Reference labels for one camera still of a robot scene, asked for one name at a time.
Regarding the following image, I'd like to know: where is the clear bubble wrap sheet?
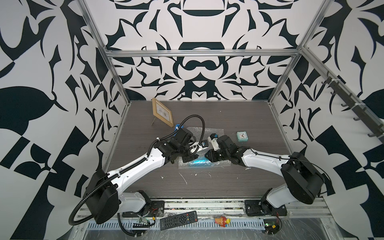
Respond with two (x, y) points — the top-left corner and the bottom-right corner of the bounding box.
(177, 128), (231, 169)

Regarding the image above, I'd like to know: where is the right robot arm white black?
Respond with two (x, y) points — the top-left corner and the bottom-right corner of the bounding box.
(205, 134), (325, 209)

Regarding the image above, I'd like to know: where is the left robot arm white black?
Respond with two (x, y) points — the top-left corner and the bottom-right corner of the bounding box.
(82, 128), (209, 224)

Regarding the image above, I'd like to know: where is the small teal alarm clock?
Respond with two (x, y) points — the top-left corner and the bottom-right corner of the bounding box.
(237, 131), (249, 142)

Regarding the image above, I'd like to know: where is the blue tape dispenser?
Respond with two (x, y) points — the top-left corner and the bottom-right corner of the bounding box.
(175, 124), (184, 130)

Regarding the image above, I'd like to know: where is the black remote control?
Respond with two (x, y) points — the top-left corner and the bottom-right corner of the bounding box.
(160, 211), (198, 231)

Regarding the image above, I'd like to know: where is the small red yellow toy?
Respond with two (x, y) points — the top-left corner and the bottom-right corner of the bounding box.
(215, 216), (231, 228)

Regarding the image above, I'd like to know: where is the small green circuit board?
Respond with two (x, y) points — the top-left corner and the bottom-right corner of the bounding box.
(132, 218), (156, 228)

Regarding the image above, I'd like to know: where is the black electronics box green led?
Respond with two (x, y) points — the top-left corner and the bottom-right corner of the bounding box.
(263, 219), (282, 236)

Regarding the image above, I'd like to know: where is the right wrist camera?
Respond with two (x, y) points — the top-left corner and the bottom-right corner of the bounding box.
(208, 133), (220, 151)

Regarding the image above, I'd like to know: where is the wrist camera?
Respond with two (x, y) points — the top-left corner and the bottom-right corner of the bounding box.
(197, 140), (209, 151)
(208, 133), (220, 151)

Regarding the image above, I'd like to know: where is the black corrugated cable hose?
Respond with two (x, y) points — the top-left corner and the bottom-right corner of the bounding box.
(68, 114), (206, 226)

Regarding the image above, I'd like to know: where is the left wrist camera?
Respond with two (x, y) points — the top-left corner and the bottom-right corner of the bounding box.
(197, 140), (209, 151)

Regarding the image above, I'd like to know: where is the wooden picture frame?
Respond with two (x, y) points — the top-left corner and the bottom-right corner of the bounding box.
(152, 98), (174, 128)

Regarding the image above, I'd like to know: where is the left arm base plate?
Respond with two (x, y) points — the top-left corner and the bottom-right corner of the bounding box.
(122, 201), (165, 218)

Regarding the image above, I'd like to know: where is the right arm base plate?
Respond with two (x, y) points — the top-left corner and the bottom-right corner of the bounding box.
(244, 200), (288, 217)

